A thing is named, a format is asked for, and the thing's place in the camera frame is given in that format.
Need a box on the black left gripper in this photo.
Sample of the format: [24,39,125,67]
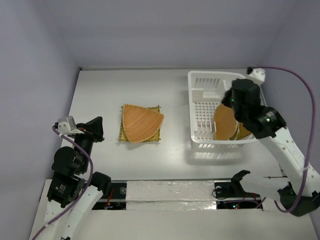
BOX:
[73,114,106,171]

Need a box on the round orange woven plate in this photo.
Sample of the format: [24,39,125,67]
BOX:
[121,103,165,144]

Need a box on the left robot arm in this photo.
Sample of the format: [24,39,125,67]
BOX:
[33,116,112,240]

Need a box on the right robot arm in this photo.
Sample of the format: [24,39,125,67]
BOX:
[221,78,320,217]

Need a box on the white plastic dish rack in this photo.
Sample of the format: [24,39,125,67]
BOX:
[187,70,257,149]

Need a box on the yellow woven fan plate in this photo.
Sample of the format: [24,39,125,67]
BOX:
[235,122,252,140]

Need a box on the silver foil covered panel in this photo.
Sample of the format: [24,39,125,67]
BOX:
[125,180,217,211]

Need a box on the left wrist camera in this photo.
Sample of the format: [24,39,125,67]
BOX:
[55,116,84,136]

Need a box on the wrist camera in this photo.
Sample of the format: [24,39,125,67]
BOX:
[55,116,84,136]
[246,66,266,86]

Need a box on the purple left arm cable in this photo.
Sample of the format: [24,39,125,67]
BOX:
[31,126,96,240]

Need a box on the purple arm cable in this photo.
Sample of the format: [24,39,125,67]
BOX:
[246,65,316,213]
[31,126,96,240]

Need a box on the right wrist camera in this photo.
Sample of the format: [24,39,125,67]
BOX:
[246,66,266,86]

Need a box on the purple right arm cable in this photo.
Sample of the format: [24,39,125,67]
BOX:
[246,65,316,213]

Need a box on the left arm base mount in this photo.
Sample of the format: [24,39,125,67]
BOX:
[92,181,127,211]

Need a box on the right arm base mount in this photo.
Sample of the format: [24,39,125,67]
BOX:
[211,170,261,201]

